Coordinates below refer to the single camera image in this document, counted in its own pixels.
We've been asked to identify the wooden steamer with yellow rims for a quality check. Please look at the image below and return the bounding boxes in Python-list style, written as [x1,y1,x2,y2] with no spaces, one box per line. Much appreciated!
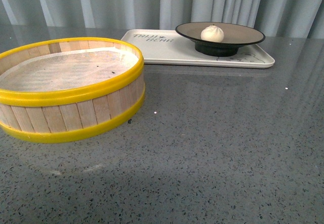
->
[1,37,145,143]

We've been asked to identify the grey pleated curtain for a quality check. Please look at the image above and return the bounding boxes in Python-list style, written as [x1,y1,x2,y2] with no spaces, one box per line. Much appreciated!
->
[1,0,323,39]

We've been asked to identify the beige plate with black rim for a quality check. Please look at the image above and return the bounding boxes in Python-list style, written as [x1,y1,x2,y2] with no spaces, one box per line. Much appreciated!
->
[176,22,265,57]

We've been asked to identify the white rectangular bear tray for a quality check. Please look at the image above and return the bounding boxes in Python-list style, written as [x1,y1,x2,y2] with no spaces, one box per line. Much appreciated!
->
[121,29,275,69]

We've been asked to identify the white steamed bun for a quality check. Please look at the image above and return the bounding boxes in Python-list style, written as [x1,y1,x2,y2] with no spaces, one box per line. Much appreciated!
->
[200,25,224,43]

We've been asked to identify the white steamer liner cloth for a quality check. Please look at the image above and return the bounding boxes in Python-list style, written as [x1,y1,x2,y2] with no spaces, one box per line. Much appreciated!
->
[1,47,139,92]

